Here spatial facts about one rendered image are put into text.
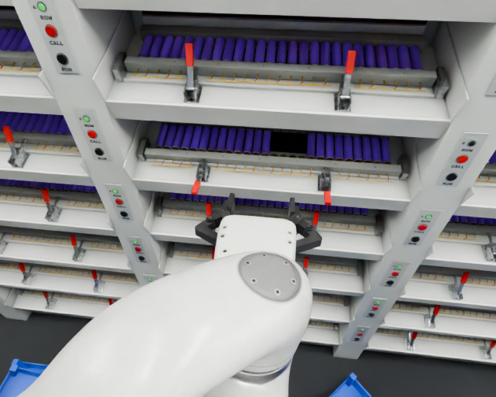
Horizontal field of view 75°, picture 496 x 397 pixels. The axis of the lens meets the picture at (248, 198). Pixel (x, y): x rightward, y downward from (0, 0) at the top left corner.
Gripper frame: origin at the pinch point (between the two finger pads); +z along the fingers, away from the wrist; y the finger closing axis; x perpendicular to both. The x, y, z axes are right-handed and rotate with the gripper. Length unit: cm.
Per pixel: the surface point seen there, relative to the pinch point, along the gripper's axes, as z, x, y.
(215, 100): 16.7, 10.7, -10.0
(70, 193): 30, -21, -54
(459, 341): 40, -80, 74
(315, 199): 20.3, -10.9, 10.8
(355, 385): 27, -95, 37
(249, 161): 22.9, -3.9, -4.2
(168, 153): 23.4, -3.6, -22.5
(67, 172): 20, -8, -45
